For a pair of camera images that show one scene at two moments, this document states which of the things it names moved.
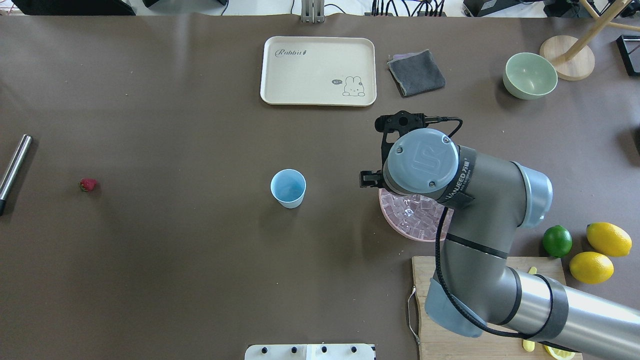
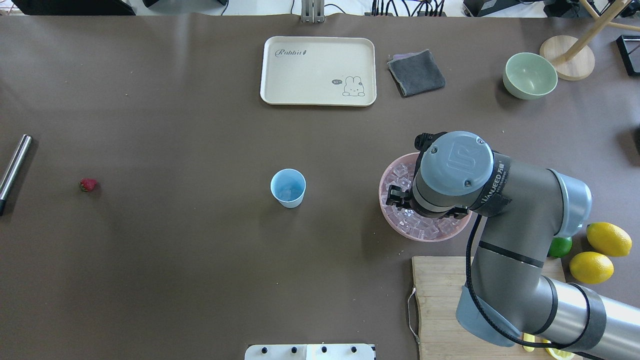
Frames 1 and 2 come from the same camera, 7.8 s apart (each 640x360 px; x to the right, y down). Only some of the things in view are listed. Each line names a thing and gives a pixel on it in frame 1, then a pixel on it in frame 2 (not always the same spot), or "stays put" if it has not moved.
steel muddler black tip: (13, 170) stays put
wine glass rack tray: (628, 46) stays put
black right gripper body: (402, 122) → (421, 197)
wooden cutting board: (432, 343) stays put
